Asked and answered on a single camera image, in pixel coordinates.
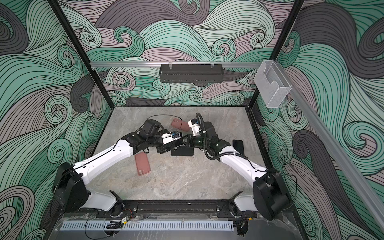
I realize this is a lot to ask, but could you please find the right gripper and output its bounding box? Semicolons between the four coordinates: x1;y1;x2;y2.
179;133;212;149

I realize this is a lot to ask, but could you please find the black phone case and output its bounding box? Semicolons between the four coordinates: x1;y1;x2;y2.
171;146;194;157

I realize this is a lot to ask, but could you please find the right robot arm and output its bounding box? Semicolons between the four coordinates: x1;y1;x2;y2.
188;113;292;220

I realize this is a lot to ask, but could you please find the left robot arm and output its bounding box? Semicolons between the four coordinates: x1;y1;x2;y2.
53;119;183;218

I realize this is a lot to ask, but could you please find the pink phone case far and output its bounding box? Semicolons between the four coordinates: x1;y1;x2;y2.
171;118;191;132

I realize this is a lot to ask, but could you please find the pink phone case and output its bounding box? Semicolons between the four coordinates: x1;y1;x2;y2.
171;118;191;132
135;152;151;176

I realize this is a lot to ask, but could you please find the pink phone case near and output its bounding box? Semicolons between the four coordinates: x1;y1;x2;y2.
135;152;151;176

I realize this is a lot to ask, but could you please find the purple-edged black smartphone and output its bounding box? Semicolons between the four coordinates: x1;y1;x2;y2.
233;140;245;156

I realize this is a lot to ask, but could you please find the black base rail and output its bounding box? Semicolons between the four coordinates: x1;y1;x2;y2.
65;197;289;218

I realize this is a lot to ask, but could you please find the black wall tray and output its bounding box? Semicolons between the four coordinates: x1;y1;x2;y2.
159;64;224;83

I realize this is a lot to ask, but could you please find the aluminium wall rail back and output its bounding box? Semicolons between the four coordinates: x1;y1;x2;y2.
90;61;262;69

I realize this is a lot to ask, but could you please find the aluminium wall rail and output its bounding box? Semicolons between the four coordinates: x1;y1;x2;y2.
275;62;384;230
90;61;262;69

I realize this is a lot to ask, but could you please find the white slotted cable duct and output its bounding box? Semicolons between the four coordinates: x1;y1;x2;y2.
60;220;235;232

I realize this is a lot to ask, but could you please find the clear acrylic wall holder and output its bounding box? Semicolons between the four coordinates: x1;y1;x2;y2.
254;60;292;109

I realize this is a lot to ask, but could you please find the aluminium wall rail right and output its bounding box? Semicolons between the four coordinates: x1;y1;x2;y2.
275;62;384;230

